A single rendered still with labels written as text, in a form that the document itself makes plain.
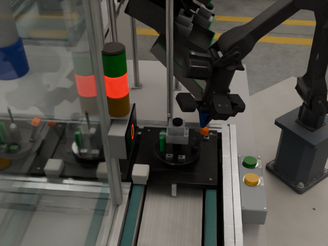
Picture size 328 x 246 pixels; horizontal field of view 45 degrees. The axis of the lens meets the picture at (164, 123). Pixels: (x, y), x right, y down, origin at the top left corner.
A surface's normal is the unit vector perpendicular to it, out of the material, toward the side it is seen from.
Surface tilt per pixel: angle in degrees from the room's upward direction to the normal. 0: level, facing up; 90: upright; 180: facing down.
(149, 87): 0
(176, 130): 90
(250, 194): 0
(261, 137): 0
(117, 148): 90
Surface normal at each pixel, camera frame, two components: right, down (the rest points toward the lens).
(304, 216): -0.01, -0.79
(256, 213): -0.10, 0.62
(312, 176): 0.58, 0.50
